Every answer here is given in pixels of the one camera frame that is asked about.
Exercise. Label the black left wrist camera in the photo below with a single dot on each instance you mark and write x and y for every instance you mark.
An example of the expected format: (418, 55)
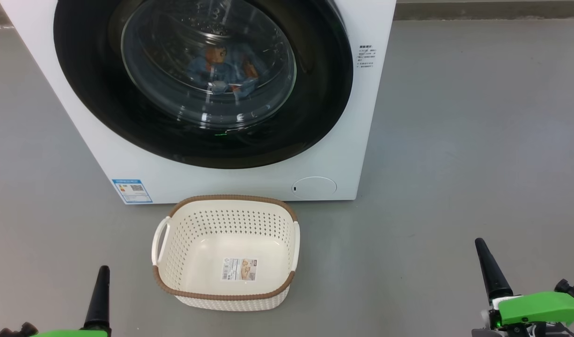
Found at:
(15, 331)

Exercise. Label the paper basket label sticker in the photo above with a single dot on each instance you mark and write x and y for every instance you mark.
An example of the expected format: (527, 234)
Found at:
(239, 269)

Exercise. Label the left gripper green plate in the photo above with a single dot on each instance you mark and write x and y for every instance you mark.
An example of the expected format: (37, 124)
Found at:
(71, 334)

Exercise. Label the stainless steel washing machine drum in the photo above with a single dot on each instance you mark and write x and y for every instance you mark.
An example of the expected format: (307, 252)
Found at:
(198, 23)

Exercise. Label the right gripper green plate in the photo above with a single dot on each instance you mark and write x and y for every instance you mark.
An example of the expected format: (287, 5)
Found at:
(540, 306)

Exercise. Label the white front-load washing machine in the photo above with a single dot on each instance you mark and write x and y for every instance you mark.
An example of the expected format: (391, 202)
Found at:
(221, 185)

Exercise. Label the blue bear-print pants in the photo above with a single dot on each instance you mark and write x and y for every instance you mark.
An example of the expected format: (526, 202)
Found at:
(205, 68)

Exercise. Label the black round glass washer door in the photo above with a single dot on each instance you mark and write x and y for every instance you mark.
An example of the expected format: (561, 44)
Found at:
(95, 103)

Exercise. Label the cream laundry basket brown rim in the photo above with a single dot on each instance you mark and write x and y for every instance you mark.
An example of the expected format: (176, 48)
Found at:
(231, 302)

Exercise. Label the round white filter cover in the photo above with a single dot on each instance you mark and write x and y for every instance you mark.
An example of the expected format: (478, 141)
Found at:
(314, 187)

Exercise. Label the printed text label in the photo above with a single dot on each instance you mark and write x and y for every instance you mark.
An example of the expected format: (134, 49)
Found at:
(365, 56)

